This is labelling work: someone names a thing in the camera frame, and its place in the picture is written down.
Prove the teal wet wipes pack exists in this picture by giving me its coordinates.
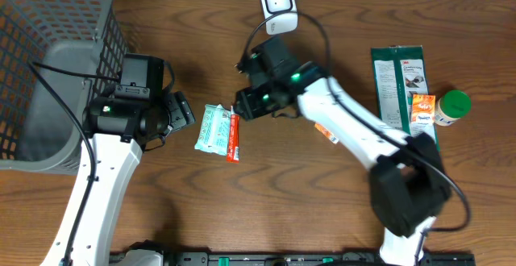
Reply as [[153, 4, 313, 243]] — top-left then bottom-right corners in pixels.
[[194, 105, 231, 156]]

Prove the red stick sachet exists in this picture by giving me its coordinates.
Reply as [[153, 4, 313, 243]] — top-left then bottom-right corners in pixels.
[[227, 108, 240, 164]]

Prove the green 3M gloves package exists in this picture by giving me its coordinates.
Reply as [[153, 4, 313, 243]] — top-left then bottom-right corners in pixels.
[[370, 46, 438, 140]]

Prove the orange tissue pack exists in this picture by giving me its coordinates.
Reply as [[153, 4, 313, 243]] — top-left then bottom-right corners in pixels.
[[314, 123, 339, 144], [410, 94, 435, 124]]

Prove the green lid jar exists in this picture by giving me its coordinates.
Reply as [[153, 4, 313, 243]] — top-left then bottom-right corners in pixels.
[[435, 89, 472, 127]]

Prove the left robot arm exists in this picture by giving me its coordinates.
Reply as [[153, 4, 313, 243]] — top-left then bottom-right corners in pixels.
[[43, 53, 195, 265]]

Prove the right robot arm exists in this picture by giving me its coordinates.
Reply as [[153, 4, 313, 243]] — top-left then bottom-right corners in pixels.
[[235, 36, 451, 265]]

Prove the white barcode scanner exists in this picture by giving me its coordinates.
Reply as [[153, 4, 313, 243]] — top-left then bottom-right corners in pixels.
[[260, 0, 298, 35]]

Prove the grey plastic mesh basket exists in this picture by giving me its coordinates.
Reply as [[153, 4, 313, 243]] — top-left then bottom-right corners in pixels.
[[1, 0, 129, 175]]

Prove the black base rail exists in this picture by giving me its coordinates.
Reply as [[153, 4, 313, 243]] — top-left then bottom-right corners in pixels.
[[108, 241, 477, 266]]

